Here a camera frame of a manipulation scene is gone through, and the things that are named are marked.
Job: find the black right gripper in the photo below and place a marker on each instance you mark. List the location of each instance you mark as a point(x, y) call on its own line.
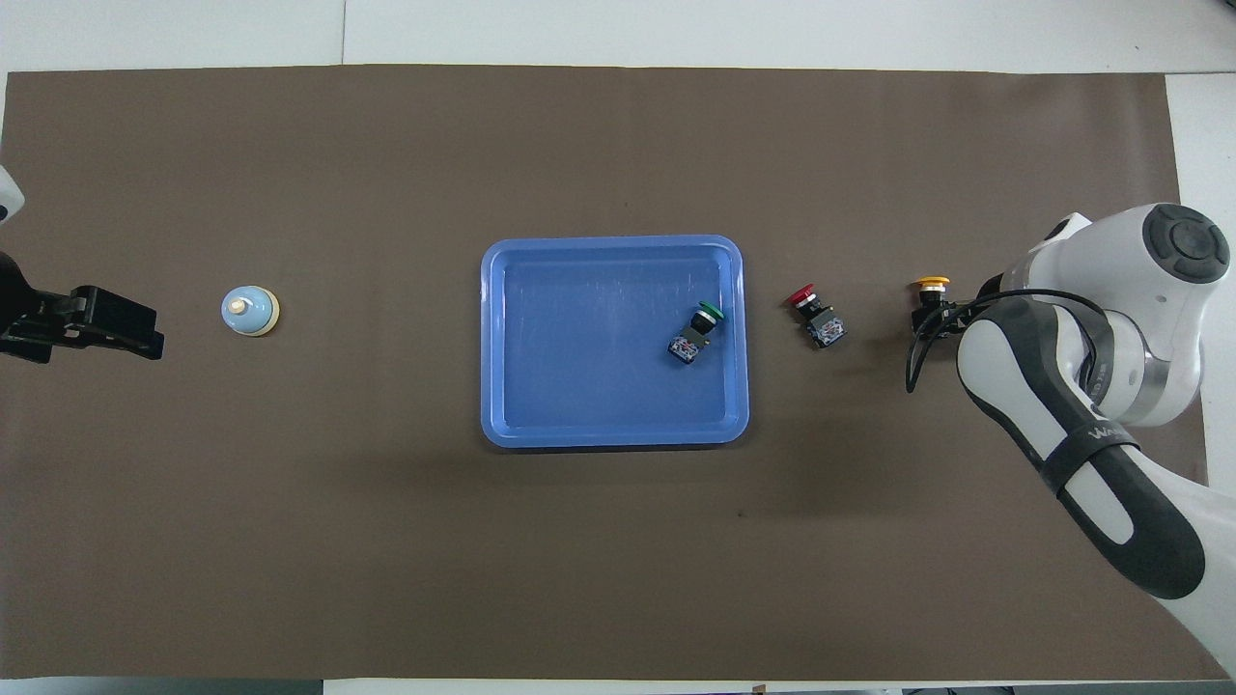
point(983, 299)

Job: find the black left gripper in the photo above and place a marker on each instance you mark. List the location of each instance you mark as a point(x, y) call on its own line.
point(97, 314)

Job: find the yellow push button switch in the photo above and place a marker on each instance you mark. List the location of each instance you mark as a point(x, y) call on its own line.
point(932, 283)

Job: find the red push button switch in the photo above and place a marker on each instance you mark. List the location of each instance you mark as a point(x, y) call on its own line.
point(828, 331)

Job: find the green push button switch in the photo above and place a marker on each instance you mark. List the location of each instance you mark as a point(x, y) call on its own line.
point(688, 346)

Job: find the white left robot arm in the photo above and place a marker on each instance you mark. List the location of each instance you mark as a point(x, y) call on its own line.
point(8, 198)

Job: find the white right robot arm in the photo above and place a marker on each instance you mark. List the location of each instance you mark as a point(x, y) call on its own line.
point(1159, 290)

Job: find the light blue desk bell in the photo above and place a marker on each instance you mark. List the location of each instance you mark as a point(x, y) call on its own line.
point(246, 314)

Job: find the blue plastic tray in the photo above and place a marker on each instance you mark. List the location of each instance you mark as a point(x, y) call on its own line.
point(579, 386)

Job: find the brown table mat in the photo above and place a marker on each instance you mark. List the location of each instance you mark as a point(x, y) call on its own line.
point(386, 541)

